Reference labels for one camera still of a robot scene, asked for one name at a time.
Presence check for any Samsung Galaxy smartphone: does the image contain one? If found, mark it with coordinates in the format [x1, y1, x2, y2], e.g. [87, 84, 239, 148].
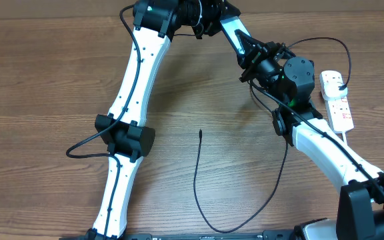
[220, 16, 251, 55]

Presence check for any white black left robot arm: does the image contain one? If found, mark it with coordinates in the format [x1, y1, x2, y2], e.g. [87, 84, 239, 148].
[85, 1, 241, 239]

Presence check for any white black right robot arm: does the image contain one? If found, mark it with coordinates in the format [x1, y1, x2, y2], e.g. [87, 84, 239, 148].
[235, 29, 384, 239]

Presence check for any white USB charger plug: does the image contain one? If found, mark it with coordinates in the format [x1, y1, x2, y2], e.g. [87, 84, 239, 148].
[321, 81, 348, 101]

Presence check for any white power extension strip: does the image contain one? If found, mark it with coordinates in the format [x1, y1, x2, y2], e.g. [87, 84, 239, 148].
[319, 70, 354, 133]

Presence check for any black USB charging cable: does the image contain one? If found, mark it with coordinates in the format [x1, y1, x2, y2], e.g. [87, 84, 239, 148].
[193, 37, 352, 234]

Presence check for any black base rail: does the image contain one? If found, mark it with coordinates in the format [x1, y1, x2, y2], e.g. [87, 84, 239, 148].
[62, 229, 301, 240]

